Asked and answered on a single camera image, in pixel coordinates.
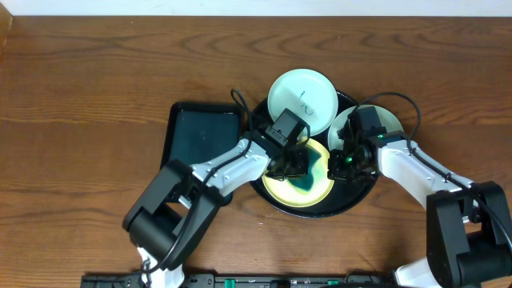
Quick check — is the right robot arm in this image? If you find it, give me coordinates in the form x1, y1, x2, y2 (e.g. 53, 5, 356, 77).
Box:
328, 127, 511, 287

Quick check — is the black rectangular tray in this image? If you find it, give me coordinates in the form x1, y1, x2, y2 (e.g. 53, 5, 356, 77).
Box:
160, 101, 242, 207

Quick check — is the black round tray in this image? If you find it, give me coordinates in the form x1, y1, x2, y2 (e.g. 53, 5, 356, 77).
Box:
250, 90, 378, 218

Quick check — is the light green plate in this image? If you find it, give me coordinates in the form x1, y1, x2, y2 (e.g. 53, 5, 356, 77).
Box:
327, 105, 403, 150
267, 69, 338, 136

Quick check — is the green yellow sponge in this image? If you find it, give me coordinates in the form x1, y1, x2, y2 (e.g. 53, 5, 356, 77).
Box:
288, 148, 325, 191

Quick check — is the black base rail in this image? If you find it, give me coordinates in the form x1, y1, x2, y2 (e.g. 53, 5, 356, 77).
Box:
80, 273, 398, 288

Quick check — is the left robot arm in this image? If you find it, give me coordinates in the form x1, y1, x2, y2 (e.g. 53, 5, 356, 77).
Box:
122, 128, 308, 287

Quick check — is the yellow plate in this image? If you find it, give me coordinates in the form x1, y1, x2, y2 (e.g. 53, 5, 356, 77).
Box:
262, 139, 334, 208

